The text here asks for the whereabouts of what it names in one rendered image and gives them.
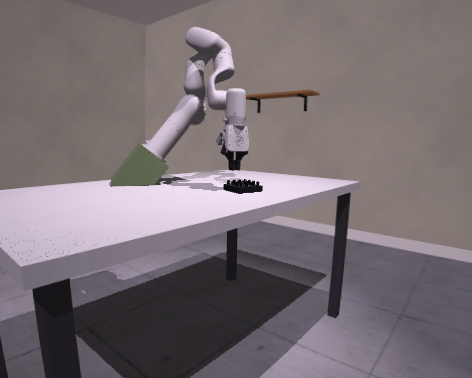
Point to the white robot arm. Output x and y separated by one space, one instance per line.
211 46

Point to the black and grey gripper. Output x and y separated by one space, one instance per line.
235 138

